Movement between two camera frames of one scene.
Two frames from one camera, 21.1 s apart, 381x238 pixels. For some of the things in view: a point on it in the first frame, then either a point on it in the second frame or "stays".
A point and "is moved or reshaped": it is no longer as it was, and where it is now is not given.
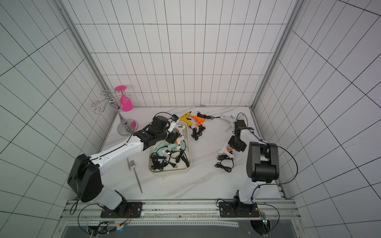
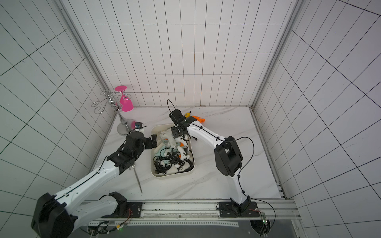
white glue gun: [227, 150] is moved or reshaped
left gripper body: [171, 137] -> [148, 143]
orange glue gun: [198, 119] stays
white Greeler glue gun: [231, 119] is moved or reshaped
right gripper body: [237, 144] -> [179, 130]
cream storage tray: [164, 156] stays
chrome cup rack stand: [128, 127] stays
